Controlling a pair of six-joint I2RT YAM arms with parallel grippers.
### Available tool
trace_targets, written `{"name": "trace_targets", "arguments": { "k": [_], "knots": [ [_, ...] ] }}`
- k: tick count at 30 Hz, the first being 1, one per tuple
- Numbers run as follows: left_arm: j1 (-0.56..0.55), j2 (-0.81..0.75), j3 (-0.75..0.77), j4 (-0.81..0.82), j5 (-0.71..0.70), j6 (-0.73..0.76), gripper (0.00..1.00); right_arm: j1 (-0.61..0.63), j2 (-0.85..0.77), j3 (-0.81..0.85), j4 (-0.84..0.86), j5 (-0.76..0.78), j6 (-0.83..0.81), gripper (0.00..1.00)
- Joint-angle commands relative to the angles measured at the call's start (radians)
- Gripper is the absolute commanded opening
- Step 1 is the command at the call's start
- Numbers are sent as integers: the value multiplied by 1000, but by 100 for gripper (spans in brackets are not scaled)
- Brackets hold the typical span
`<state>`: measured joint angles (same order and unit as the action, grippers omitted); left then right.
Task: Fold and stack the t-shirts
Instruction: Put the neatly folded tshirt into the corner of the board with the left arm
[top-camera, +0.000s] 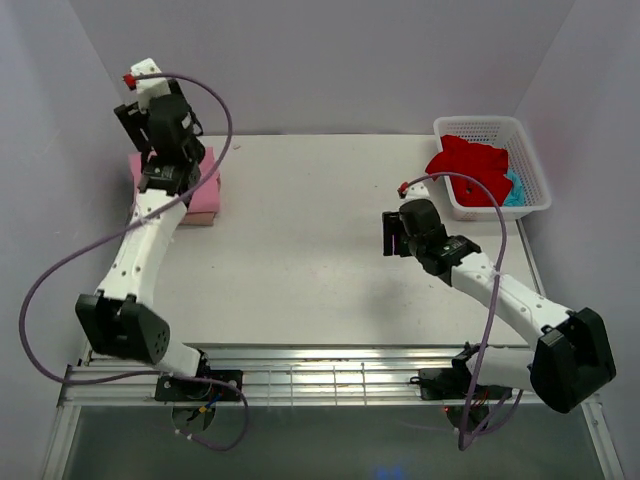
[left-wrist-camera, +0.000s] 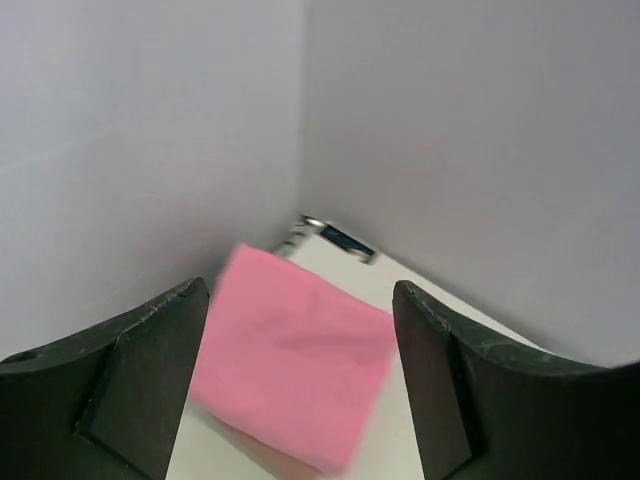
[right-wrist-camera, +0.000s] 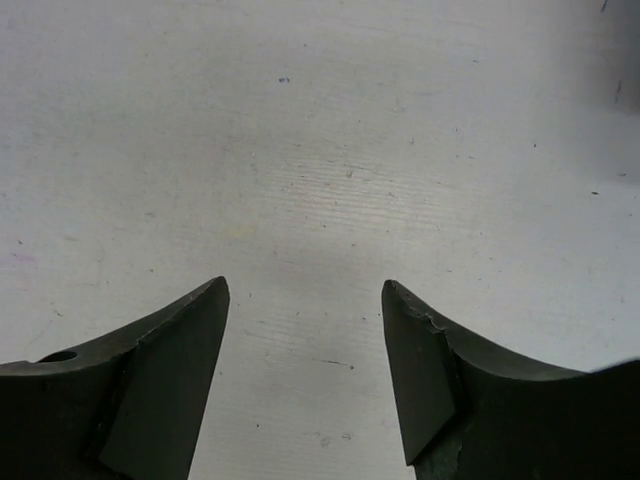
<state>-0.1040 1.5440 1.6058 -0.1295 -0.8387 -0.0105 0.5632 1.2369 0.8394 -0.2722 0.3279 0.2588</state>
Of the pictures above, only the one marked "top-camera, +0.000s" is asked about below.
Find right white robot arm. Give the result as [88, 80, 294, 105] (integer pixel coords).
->
[382, 199, 617, 414]

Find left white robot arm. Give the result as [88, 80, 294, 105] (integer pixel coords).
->
[75, 94, 212, 400]

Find folded dusty pink t shirt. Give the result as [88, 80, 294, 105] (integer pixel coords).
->
[180, 212, 216, 226]

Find red t shirt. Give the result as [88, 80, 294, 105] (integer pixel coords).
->
[425, 135, 513, 207]

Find teal t shirt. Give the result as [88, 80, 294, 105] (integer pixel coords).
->
[502, 169, 526, 208]

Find white plastic mesh basket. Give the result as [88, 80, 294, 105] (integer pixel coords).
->
[433, 115, 552, 221]

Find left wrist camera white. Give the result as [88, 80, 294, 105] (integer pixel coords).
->
[123, 58, 171, 112]

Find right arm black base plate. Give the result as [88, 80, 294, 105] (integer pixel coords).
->
[409, 368, 512, 401]

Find aluminium rail frame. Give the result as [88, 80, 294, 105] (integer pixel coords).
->
[54, 214, 601, 480]

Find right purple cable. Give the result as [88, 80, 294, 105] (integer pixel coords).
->
[397, 172, 524, 452]

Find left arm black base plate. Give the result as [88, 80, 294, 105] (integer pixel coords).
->
[153, 369, 244, 403]

